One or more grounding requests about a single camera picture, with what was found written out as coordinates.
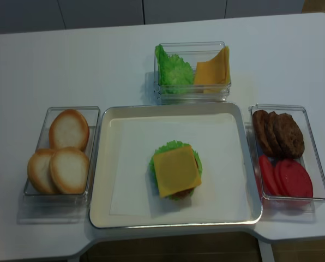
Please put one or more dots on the right tomato slice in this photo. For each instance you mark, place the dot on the right tomato slice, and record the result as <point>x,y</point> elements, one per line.
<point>294,179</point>

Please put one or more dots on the white paper sheet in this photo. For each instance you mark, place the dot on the white paper sheet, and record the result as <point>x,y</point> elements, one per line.
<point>222,193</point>

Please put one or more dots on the brown patty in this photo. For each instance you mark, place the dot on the brown patty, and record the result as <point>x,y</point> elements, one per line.
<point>269,129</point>
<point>258,120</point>
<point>289,136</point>

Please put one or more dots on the clear patty tomato container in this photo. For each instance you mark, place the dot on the clear patty tomato container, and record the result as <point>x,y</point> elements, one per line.
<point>309,160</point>

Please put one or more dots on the clear bun container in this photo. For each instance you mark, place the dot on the clear bun container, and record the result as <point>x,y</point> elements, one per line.
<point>92,115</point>

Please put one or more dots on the middle brown patty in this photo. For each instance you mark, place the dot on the middle brown patty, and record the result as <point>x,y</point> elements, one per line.
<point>269,129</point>

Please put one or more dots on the white serving tray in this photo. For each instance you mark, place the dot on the white serving tray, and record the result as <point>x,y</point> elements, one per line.
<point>108,156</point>

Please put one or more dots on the clear lettuce cheese container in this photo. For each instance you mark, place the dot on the clear lettuce cheese container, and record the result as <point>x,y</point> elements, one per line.
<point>192,53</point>

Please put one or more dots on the middle tomato slice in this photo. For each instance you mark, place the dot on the middle tomato slice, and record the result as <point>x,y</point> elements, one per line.
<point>278,180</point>

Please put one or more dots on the bun half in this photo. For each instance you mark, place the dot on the bun half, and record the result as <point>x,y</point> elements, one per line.
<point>38,171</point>
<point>69,129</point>
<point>69,170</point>

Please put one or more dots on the left brown patty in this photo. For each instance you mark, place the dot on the left brown patty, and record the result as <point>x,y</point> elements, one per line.
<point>258,120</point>

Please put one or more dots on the tomato slice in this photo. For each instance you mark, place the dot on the tomato slice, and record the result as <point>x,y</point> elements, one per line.
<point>278,180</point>
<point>294,179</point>
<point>267,172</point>

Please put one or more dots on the green lettuce leaf in container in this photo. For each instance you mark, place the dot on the green lettuce leaf in container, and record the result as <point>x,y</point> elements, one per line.
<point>174,73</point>

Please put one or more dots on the cheese slices in container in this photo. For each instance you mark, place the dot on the cheese slices in container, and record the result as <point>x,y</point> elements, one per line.
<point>215,71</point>

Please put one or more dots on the left tomato slice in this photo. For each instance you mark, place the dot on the left tomato slice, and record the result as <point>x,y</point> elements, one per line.
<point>267,172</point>

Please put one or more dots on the right brown patty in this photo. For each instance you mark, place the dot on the right brown patty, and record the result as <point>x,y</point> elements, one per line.
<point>289,136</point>

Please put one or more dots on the cheese slice on burger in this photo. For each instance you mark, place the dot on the cheese slice on burger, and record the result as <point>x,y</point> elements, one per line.
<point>176,170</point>

